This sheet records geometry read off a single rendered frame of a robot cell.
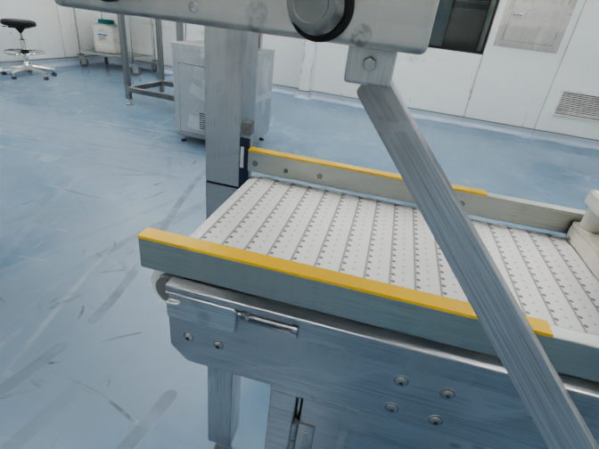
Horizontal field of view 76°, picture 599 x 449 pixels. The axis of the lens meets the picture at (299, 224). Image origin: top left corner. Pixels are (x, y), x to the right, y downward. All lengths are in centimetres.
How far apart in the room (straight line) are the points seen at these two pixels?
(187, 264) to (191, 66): 293
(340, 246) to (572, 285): 25
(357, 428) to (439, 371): 19
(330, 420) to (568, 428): 31
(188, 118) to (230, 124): 273
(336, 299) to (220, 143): 37
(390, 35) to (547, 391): 21
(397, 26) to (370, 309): 21
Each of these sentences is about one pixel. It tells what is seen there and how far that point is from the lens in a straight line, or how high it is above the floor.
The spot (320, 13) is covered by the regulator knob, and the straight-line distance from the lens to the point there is 20.
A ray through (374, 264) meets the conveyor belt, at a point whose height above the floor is 83.
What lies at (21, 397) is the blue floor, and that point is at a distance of 145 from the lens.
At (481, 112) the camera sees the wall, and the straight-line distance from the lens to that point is 564.
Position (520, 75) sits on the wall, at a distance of 562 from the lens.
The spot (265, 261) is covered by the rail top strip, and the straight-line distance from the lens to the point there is 32.
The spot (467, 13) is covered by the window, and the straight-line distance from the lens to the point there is 554.
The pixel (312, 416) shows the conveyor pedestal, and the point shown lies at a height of 63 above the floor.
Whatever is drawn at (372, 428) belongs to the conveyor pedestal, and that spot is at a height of 64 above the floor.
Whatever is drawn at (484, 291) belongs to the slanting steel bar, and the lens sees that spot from 25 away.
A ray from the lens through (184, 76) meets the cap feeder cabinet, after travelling 328.
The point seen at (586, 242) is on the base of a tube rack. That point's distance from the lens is 58.
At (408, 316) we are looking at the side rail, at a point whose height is 85.
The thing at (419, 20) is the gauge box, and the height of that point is 106.
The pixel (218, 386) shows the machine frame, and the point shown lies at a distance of 95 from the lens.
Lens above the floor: 105
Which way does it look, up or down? 29 degrees down
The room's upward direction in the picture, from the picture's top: 7 degrees clockwise
